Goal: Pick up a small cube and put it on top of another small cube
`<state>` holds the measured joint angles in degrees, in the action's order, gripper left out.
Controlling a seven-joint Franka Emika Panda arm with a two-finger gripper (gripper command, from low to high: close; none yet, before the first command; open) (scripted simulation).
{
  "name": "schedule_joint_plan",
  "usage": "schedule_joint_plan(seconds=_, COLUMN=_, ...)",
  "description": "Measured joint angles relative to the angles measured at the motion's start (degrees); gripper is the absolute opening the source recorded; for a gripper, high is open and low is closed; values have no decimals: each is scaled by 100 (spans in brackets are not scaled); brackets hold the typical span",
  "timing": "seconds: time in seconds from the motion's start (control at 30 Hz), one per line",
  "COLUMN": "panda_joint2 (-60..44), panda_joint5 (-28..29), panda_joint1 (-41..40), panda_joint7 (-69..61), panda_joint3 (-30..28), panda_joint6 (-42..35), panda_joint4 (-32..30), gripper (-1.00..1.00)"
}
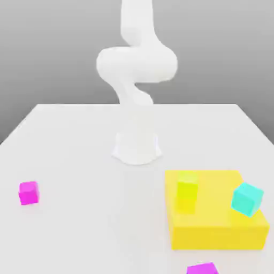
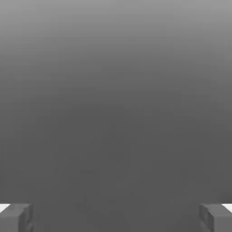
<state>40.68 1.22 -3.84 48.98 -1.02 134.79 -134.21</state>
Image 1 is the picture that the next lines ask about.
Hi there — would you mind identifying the small yellow cube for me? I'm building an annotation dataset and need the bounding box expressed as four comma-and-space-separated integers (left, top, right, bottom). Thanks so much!
176, 171, 199, 215

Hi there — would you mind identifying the small magenta cube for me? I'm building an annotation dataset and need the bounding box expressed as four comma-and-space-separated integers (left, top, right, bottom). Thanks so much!
18, 181, 40, 206

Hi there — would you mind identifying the small purple cube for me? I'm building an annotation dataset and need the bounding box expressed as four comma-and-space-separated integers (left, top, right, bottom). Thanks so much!
186, 262, 219, 274

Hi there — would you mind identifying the small cyan cube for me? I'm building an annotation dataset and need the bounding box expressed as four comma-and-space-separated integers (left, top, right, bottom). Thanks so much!
230, 182, 264, 219

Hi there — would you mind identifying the large yellow box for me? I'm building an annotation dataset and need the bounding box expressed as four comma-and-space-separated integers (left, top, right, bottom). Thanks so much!
164, 170, 270, 251

